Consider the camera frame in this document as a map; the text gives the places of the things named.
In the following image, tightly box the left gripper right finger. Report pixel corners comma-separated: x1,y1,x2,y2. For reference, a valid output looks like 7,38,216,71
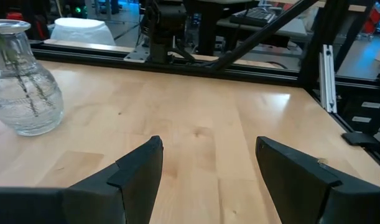
255,136,343,224

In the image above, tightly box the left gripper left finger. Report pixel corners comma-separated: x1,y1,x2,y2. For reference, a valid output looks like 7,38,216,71
65,135,164,224

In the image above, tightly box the clear glass vase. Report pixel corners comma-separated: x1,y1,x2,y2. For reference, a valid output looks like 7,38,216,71
0,19,65,137

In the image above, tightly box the silver aluminium extrusion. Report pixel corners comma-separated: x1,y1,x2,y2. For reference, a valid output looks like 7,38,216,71
319,44,338,114

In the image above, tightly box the black keyboard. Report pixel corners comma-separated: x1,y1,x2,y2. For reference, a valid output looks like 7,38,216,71
229,7,279,28

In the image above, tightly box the black camera bracket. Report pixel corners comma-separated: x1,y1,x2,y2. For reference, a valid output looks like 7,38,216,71
341,132,380,156

